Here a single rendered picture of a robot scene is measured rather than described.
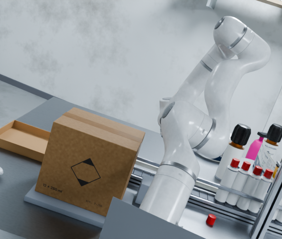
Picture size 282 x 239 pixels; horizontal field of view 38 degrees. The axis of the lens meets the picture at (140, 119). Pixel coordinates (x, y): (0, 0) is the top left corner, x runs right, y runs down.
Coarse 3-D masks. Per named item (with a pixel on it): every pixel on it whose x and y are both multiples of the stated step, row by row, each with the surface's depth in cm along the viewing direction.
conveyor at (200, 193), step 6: (138, 168) 185; (138, 174) 179; (144, 174) 180; (150, 174) 183; (192, 192) 179; (198, 192) 181; (204, 192) 183; (204, 198) 177; (210, 198) 179; (222, 204) 176; (240, 210) 177; (276, 222) 177
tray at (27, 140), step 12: (12, 120) 193; (0, 132) 182; (12, 132) 189; (24, 132) 194; (36, 132) 195; (48, 132) 195; (0, 144) 171; (12, 144) 170; (24, 144) 181; (36, 144) 185; (36, 156) 171
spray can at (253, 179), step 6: (258, 168) 173; (252, 174) 174; (258, 174) 173; (246, 180) 177; (252, 180) 173; (258, 180) 173; (246, 186) 175; (252, 186) 174; (246, 192) 175; (252, 192) 175; (240, 198) 177; (246, 198) 175; (240, 204) 177; (246, 204) 176; (246, 210) 178
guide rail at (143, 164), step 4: (136, 160) 183; (136, 164) 184; (140, 164) 184; (144, 164) 183; (148, 164) 184; (148, 168) 184; (152, 168) 183; (156, 168) 183; (196, 184) 183; (200, 184) 183; (204, 184) 183; (208, 184) 183; (208, 188) 183; (212, 188) 183; (216, 188) 182; (216, 192) 183
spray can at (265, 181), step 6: (264, 174) 175; (270, 174) 174; (264, 180) 174; (270, 180) 175; (258, 186) 176; (264, 186) 174; (258, 192) 176; (264, 192) 175; (252, 204) 178; (258, 204) 177; (252, 210) 178; (258, 210) 179
